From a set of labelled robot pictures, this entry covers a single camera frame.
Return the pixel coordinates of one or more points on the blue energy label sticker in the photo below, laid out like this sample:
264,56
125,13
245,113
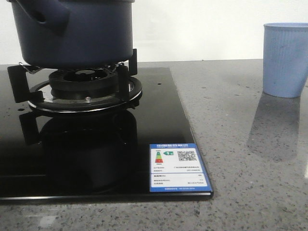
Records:
177,167

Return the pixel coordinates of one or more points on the black round gas burner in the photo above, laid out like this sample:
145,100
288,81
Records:
78,85

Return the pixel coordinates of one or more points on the black pot support grate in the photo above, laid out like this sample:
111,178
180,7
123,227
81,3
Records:
40,97

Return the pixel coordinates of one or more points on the dark blue cooking pot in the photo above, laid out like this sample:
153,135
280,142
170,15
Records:
73,34

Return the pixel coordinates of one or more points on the black glass gas stove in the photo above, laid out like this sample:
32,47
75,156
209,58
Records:
90,157

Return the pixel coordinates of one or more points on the light blue ribbed cup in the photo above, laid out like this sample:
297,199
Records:
285,59

